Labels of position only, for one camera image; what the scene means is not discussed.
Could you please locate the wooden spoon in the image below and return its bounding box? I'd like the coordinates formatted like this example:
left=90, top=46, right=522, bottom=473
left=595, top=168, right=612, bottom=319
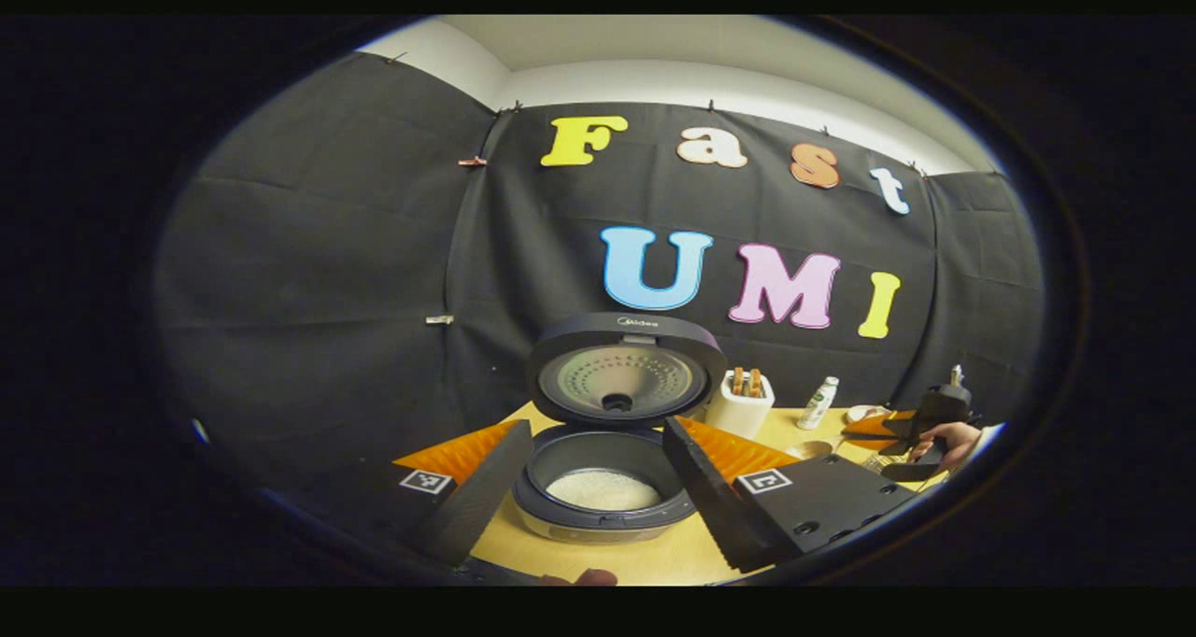
left=785, top=439, right=889, bottom=462

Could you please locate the white toaster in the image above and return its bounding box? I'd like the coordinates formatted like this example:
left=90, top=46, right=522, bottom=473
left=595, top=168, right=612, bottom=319
left=703, top=368, right=776, bottom=440

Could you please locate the white rice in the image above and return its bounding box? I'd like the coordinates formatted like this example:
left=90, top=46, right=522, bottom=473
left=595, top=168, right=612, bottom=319
left=545, top=469, right=662, bottom=513

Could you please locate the black rice cooker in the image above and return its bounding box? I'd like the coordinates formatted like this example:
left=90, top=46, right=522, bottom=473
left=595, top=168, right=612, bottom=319
left=511, top=312, right=728, bottom=545

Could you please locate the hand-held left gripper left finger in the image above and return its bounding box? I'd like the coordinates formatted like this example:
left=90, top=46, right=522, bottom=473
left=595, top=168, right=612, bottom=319
left=271, top=419, right=535, bottom=573

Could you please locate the white milk bottle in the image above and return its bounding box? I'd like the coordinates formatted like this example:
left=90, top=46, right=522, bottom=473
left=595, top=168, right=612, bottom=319
left=796, top=376, right=840, bottom=431

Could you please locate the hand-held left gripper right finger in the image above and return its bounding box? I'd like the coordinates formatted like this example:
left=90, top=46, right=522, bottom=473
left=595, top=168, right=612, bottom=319
left=662, top=416, right=921, bottom=574

